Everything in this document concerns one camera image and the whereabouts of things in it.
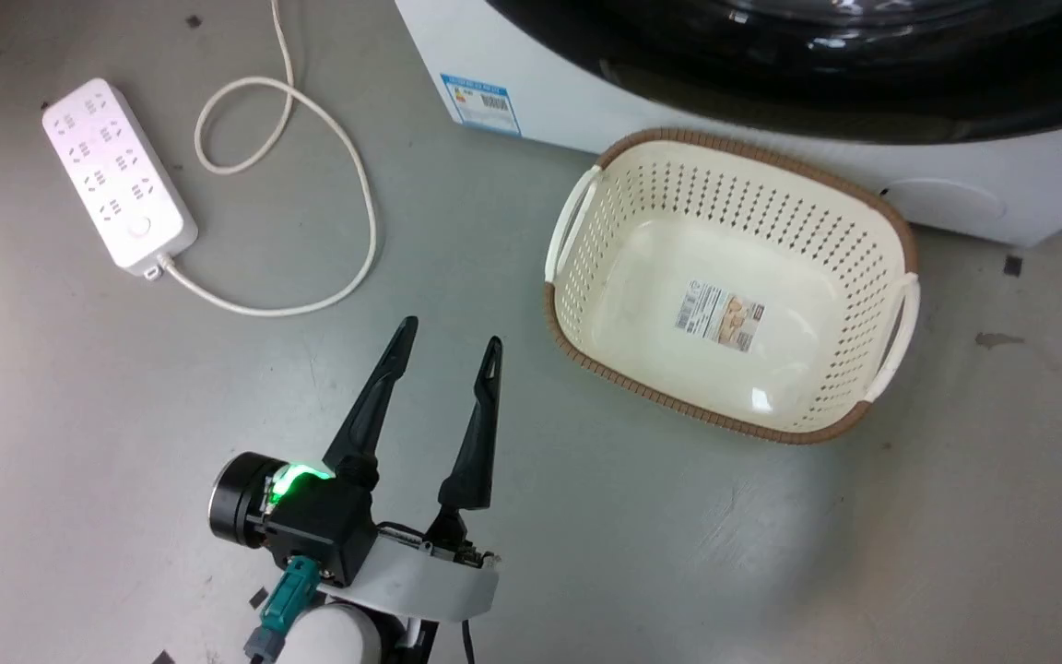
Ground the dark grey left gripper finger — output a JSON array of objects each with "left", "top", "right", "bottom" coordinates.
[
  {"left": 437, "top": 337, "right": 504, "bottom": 514},
  {"left": 322, "top": 316, "right": 419, "bottom": 492}
]

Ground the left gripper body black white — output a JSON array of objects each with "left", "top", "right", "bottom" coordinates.
[{"left": 208, "top": 452, "right": 502, "bottom": 624}]

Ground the white washing machine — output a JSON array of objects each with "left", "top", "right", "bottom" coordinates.
[{"left": 394, "top": 0, "right": 1062, "bottom": 248}]

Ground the black round washing machine door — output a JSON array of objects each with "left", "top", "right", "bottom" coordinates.
[{"left": 485, "top": 0, "right": 1062, "bottom": 146}]

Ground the paper label sticker in basket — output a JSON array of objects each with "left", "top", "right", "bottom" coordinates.
[{"left": 674, "top": 280, "right": 766, "bottom": 353}]

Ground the cream laundry basket brown rim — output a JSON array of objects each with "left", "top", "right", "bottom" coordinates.
[{"left": 544, "top": 127, "right": 921, "bottom": 446}]

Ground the blue energy label sticker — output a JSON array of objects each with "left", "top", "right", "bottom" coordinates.
[{"left": 440, "top": 73, "right": 523, "bottom": 137}]

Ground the white power strip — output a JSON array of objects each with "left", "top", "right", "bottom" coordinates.
[{"left": 41, "top": 77, "right": 199, "bottom": 278}]

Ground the round white filter cover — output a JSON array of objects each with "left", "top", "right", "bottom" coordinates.
[{"left": 879, "top": 177, "right": 1011, "bottom": 229}]

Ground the teal connector cable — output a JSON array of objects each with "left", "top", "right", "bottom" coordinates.
[{"left": 245, "top": 556, "right": 321, "bottom": 664}]

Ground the white power strip cord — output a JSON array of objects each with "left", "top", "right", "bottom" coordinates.
[{"left": 146, "top": 0, "right": 379, "bottom": 318}]

